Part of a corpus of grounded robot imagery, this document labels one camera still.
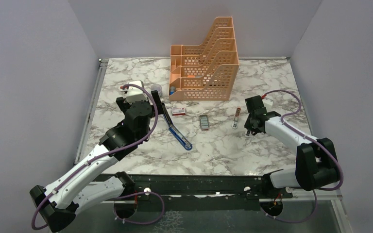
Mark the blue item in organizer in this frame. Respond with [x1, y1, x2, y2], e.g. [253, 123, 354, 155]
[170, 86, 176, 95]

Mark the left aluminium side rail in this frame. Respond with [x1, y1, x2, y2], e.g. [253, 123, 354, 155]
[73, 58, 109, 165]

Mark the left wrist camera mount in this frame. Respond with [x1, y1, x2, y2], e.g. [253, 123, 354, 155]
[120, 86, 148, 104]

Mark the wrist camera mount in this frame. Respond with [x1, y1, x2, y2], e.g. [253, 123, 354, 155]
[262, 98, 273, 109]
[120, 86, 148, 104]

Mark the staple tray with staples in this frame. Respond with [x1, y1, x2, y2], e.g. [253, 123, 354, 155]
[200, 115, 209, 131]

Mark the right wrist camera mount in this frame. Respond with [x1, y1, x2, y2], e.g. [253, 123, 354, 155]
[262, 98, 273, 109]

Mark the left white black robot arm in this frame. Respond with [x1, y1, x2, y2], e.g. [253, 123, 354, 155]
[30, 84, 163, 233]

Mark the red white staple box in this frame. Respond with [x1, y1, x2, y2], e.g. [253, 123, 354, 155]
[171, 107, 186, 116]

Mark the orange plastic file organizer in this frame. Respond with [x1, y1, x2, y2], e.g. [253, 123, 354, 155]
[169, 17, 239, 101]

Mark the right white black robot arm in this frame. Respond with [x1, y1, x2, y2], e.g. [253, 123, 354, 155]
[244, 96, 342, 198]

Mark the aluminium front rail frame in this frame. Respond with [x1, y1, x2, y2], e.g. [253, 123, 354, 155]
[48, 178, 351, 233]

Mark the pink white small stapler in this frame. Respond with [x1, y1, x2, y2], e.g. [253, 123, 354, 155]
[232, 107, 241, 129]

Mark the clear plastic jar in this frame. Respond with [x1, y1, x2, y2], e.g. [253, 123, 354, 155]
[150, 83, 162, 97]

